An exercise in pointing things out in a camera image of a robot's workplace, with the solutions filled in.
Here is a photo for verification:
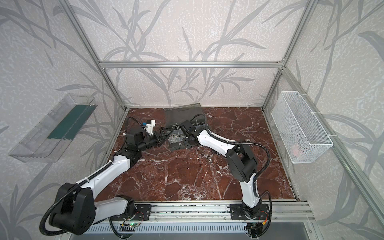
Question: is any grey compartment organizer box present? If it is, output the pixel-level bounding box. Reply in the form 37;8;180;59
165;103;205;152

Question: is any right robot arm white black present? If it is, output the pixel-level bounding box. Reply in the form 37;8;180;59
180;120;271;220

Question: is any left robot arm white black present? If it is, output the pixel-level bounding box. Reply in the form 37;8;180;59
39;125;174;236

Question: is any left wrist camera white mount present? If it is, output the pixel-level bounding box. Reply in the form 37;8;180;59
143;120;156;136

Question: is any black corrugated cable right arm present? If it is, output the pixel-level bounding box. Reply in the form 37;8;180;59
189;113;271;184

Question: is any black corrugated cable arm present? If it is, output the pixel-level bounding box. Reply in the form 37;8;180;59
189;113;271;184
38;161;113;237

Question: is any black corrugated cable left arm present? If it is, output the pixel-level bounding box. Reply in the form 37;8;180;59
38;161;113;237

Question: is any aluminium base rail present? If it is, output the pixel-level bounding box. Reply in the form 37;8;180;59
112;200;315;224

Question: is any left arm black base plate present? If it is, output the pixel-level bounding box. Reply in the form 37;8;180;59
111;204;152;221

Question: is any aluminium frame back crossbar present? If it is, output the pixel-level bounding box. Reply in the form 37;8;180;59
99;61;283;69

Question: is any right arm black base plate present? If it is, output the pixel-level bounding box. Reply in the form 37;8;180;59
229;204;270;221

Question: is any clear plastic wall bin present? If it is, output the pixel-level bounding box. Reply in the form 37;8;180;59
9;94;98;163

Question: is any white wire mesh basket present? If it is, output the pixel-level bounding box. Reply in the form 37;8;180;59
272;91;334;164

